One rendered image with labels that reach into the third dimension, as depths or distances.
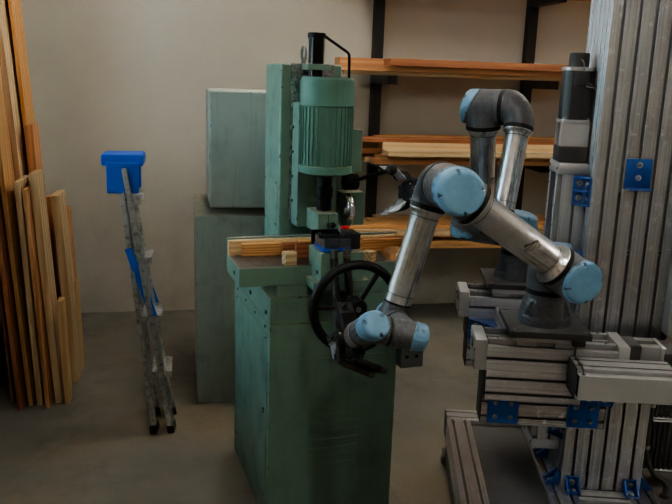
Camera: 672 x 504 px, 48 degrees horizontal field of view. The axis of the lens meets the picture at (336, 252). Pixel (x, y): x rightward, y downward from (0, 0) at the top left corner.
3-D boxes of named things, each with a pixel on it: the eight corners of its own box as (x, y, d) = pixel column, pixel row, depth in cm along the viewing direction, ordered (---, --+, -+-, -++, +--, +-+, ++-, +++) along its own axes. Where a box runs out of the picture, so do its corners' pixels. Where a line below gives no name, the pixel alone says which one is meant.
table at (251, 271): (244, 296, 224) (244, 276, 222) (225, 271, 252) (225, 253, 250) (431, 285, 243) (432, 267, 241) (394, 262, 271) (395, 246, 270)
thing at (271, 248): (242, 256, 247) (242, 244, 246) (240, 255, 249) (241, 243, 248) (417, 249, 266) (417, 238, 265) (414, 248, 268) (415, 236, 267)
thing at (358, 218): (339, 225, 272) (341, 192, 270) (333, 222, 279) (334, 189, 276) (364, 224, 275) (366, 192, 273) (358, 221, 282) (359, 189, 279)
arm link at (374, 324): (392, 342, 188) (360, 336, 186) (377, 350, 198) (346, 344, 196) (395, 311, 190) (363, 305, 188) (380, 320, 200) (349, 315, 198)
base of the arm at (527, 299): (564, 313, 225) (567, 281, 222) (576, 330, 210) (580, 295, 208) (512, 311, 225) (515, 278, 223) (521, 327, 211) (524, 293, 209)
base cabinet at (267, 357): (265, 529, 254) (268, 326, 238) (232, 448, 307) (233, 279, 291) (390, 509, 268) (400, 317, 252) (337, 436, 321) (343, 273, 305)
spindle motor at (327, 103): (306, 177, 240) (309, 76, 233) (292, 170, 256) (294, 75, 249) (359, 176, 245) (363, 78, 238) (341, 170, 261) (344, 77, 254)
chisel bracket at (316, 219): (317, 239, 249) (318, 213, 247) (305, 231, 262) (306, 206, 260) (338, 238, 252) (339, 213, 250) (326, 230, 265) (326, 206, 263)
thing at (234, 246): (228, 255, 247) (228, 240, 246) (227, 254, 249) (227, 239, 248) (398, 248, 266) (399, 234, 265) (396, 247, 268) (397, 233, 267)
